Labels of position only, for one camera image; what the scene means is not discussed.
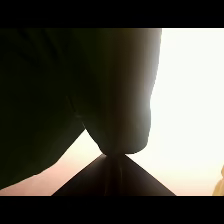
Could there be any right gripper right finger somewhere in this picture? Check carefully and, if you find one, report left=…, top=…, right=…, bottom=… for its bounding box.
left=113, top=153, right=177, bottom=197

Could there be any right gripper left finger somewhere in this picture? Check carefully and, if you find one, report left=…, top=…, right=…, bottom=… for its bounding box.
left=51, top=153, right=116, bottom=197

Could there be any green T-shirt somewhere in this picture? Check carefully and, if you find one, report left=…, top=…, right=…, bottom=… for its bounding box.
left=0, top=27, right=163, bottom=191

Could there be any yellow garment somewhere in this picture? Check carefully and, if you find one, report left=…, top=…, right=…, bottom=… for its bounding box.
left=212, top=164, right=224, bottom=197

